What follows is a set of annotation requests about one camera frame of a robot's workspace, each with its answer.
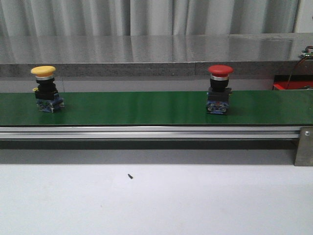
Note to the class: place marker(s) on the green conveyor belt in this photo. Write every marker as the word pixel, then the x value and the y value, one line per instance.
pixel 289 107

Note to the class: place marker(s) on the small green circuit board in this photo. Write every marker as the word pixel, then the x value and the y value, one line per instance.
pixel 306 53

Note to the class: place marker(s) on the grey stone counter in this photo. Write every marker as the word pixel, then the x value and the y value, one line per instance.
pixel 180 55

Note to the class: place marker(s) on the grey curtain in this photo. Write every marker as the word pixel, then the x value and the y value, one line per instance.
pixel 145 17

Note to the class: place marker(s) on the red plastic tray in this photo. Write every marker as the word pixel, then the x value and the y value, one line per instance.
pixel 297 82

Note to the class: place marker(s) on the steel conveyor support bracket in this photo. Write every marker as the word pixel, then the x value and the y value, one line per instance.
pixel 304 154

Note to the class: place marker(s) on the red mushroom push button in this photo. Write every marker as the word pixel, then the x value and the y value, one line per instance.
pixel 218 92

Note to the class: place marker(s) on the yellow mushroom push button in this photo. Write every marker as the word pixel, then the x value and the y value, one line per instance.
pixel 46 93

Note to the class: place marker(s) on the aluminium conveyor side rail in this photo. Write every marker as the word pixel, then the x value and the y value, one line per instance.
pixel 151 132

